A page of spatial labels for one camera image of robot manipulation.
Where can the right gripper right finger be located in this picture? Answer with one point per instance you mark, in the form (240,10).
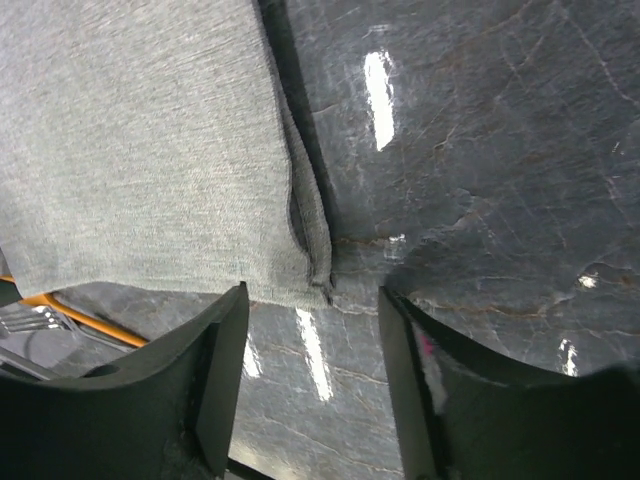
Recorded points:
(465,411)

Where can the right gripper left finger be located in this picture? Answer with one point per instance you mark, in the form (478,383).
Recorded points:
(164,411)

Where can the grey cloth napkin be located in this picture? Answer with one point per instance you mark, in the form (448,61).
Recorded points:
(149,144)

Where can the orange plastic spoon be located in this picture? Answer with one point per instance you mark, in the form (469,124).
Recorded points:
(48,301)

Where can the clear-handled metal fork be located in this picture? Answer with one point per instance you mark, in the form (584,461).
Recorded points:
(39,343)

